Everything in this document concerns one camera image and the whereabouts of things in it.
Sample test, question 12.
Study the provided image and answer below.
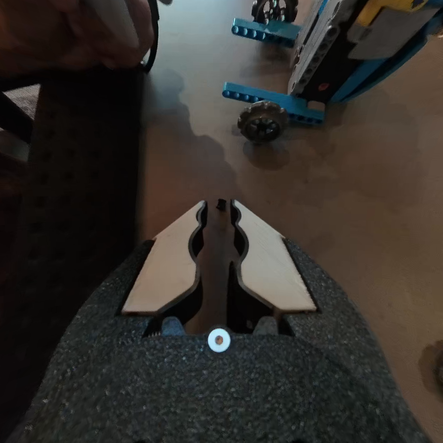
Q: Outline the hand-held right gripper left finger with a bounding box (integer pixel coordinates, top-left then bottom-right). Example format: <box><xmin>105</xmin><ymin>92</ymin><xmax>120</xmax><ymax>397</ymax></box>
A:
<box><xmin>121</xmin><ymin>200</ymin><xmax>208</xmax><ymax>326</ymax></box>

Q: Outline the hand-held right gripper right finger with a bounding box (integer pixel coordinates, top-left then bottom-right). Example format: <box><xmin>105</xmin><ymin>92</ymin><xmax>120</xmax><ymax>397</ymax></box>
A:
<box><xmin>227</xmin><ymin>199</ymin><xmax>318</xmax><ymax>333</ymax></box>

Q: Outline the grey desk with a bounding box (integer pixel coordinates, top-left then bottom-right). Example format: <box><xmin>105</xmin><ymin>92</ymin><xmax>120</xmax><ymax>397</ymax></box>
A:
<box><xmin>140</xmin><ymin>0</ymin><xmax>443</xmax><ymax>443</ymax></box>

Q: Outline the person's left hand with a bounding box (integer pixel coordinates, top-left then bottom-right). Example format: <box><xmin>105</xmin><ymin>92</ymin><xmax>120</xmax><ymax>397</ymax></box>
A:
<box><xmin>0</xmin><ymin>0</ymin><xmax>153</xmax><ymax>75</ymax></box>

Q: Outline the black perforated panel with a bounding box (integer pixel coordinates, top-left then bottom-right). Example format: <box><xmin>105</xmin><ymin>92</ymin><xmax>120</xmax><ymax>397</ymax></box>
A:
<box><xmin>0</xmin><ymin>66</ymin><xmax>147</xmax><ymax>443</ymax></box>

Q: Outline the grey toy gear wheel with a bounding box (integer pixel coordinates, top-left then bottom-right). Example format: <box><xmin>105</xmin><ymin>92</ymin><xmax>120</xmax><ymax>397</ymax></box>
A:
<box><xmin>420</xmin><ymin>341</ymin><xmax>443</xmax><ymax>392</ymax></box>

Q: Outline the blue grey toy brick robot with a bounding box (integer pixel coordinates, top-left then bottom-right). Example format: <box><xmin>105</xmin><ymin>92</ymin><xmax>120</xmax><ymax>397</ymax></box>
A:
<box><xmin>221</xmin><ymin>0</ymin><xmax>443</xmax><ymax>143</ymax></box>

